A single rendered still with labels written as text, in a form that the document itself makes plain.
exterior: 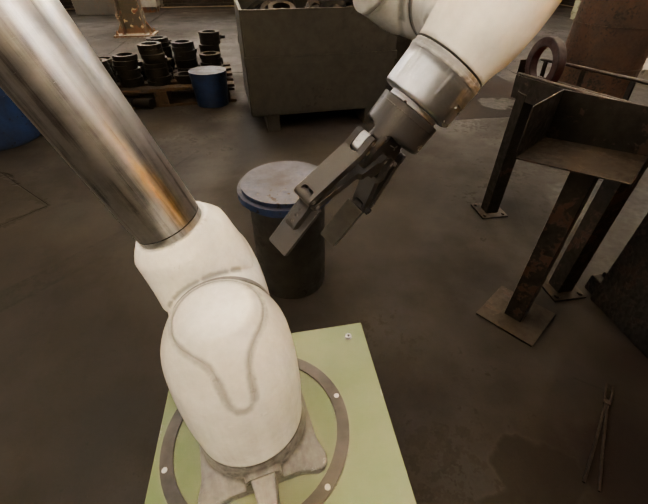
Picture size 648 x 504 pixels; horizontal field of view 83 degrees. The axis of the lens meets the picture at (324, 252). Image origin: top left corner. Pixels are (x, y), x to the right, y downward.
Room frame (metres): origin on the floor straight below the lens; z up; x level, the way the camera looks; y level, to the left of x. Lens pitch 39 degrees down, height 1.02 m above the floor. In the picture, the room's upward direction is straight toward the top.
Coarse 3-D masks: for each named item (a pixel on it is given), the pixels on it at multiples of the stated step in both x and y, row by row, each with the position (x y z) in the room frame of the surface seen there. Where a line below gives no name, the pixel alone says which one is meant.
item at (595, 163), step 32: (576, 96) 1.03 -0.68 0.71; (544, 128) 1.03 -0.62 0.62; (576, 128) 1.01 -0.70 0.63; (608, 128) 0.96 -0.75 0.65; (640, 128) 0.91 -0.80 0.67; (544, 160) 0.89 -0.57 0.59; (576, 160) 0.88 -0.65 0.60; (608, 160) 0.87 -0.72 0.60; (640, 160) 0.86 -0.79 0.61; (576, 192) 0.85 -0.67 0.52; (544, 256) 0.85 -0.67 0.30; (512, 320) 0.84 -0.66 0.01; (544, 320) 0.84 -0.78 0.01
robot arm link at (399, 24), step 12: (360, 0) 0.55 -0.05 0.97; (372, 0) 0.53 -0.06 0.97; (384, 0) 0.53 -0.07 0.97; (396, 0) 0.52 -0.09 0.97; (408, 0) 0.51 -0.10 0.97; (360, 12) 0.56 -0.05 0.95; (372, 12) 0.54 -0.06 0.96; (384, 12) 0.53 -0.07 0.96; (396, 12) 0.53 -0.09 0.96; (408, 12) 0.51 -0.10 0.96; (384, 24) 0.55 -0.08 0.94; (396, 24) 0.53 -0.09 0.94; (408, 24) 0.52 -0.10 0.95; (408, 36) 0.54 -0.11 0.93
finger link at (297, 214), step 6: (300, 192) 0.33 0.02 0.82; (306, 192) 0.33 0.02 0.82; (300, 198) 0.35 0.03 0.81; (306, 198) 0.33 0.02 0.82; (300, 204) 0.35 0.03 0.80; (306, 204) 0.34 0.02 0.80; (294, 210) 0.34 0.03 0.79; (300, 210) 0.34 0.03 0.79; (306, 210) 0.34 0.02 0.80; (288, 216) 0.34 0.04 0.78; (294, 216) 0.34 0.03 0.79; (300, 216) 0.34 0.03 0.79; (306, 216) 0.34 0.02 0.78; (288, 222) 0.34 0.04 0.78; (294, 222) 0.34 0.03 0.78; (300, 222) 0.34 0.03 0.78; (294, 228) 0.34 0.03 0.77
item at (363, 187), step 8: (392, 160) 0.42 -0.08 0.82; (384, 168) 0.42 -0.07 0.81; (376, 176) 0.43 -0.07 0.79; (384, 176) 0.43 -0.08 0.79; (360, 184) 0.45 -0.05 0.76; (368, 184) 0.44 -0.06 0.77; (376, 184) 0.44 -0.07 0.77; (360, 192) 0.45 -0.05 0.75; (368, 192) 0.44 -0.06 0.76; (352, 200) 0.47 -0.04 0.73; (368, 200) 0.45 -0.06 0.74; (360, 208) 0.46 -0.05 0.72; (368, 208) 0.46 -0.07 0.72
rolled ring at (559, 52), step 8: (544, 40) 1.56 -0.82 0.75; (552, 40) 1.52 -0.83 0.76; (560, 40) 1.51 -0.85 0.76; (536, 48) 1.59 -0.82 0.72; (544, 48) 1.58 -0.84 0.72; (552, 48) 1.51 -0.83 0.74; (560, 48) 1.48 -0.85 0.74; (528, 56) 1.63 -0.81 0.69; (536, 56) 1.60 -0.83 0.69; (560, 56) 1.46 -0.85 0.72; (528, 64) 1.61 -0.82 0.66; (536, 64) 1.60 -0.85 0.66; (552, 64) 1.48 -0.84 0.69; (560, 64) 1.45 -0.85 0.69; (528, 72) 1.60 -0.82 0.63; (536, 72) 1.59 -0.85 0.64; (552, 72) 1.46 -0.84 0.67; (560, 72) 1.45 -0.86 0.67; (552, 80) 1.46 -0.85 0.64
